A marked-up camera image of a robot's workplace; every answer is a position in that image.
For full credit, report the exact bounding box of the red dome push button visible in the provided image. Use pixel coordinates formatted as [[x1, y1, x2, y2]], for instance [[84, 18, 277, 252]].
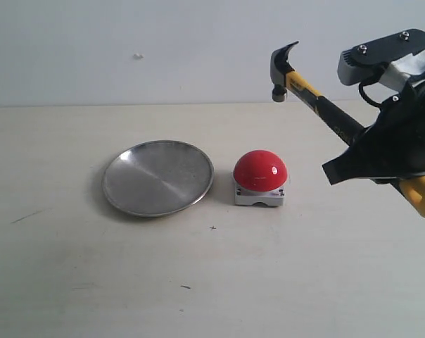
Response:
[[232, 149, 289, 207]]

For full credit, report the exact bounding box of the yellow black claw hammer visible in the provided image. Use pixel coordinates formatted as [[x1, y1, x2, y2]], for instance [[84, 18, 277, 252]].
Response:
[[270, 45, 425, 217]]

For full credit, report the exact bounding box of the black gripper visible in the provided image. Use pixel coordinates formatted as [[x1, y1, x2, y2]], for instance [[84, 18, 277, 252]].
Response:
[[322, 80, 425, 185]]

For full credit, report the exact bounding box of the round steel plate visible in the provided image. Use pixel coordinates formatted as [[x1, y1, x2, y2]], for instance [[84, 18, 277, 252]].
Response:
[[101, 139, 215, 218]]

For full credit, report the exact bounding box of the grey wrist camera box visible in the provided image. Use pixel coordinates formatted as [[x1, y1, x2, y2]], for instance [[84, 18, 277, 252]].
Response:
[[337, 28, 425, 92]]

